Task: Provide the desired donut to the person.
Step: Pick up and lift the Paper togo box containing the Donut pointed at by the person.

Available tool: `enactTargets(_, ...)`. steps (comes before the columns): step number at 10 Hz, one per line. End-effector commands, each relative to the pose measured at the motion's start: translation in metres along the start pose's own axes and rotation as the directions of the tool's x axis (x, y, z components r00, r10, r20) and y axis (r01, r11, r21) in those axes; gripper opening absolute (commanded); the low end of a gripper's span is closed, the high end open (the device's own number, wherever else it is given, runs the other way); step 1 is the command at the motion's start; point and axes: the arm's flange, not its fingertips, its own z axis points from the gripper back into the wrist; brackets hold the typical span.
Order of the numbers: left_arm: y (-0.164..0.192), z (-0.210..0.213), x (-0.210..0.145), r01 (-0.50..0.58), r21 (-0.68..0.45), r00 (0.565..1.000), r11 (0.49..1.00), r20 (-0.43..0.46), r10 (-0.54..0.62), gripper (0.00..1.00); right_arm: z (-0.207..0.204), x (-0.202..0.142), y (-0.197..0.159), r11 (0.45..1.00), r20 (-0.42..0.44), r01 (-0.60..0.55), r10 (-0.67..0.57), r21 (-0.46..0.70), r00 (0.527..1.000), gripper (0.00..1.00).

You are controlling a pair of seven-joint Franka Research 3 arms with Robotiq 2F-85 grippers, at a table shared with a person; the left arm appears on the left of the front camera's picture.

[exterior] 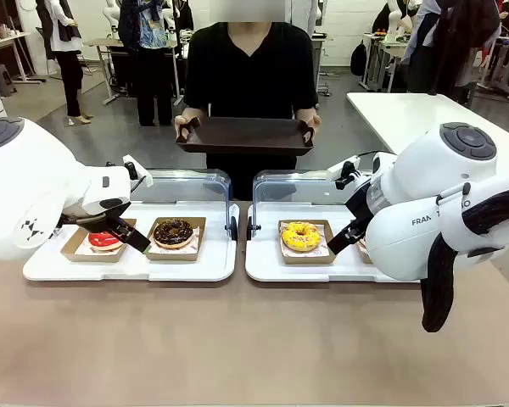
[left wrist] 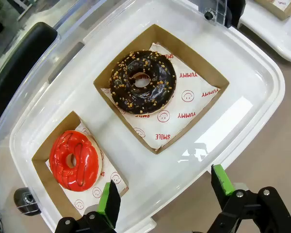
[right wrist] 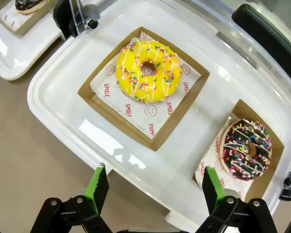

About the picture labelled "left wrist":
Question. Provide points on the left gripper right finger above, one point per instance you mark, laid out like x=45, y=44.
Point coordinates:
x=242, y=213

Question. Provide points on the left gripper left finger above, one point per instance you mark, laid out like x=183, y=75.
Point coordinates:
x=110, y=206

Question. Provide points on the printed paper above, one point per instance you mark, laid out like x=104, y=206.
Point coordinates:
x=280, y=3
x=87, y=199
x=184, y=106

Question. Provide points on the chocolate donut with nut bits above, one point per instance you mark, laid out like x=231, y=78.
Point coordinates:
x=157, y=92

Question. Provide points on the cardboard box of chocolate donut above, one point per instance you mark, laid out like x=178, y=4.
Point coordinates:
x=189, y=53

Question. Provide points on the printed paper under red donut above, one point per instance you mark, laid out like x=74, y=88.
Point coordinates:
x=87, y=199

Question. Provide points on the red glazed donut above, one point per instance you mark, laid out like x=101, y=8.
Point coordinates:
x=87, y=165

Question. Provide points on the cardboard box of red donut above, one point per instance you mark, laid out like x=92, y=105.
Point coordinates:
x=46, y=177

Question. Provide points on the printed paper under yellow donut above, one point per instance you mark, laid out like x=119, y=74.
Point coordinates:
x=280, y=3

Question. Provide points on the black lid hinge knob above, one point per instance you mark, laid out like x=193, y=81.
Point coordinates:
x=25, y=200
x=235, y=12

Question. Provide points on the white display case base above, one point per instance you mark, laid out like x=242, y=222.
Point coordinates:
x=269, y=36
x=232, y=85

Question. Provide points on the clear display case lid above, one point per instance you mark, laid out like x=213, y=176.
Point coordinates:
x=68, y=26

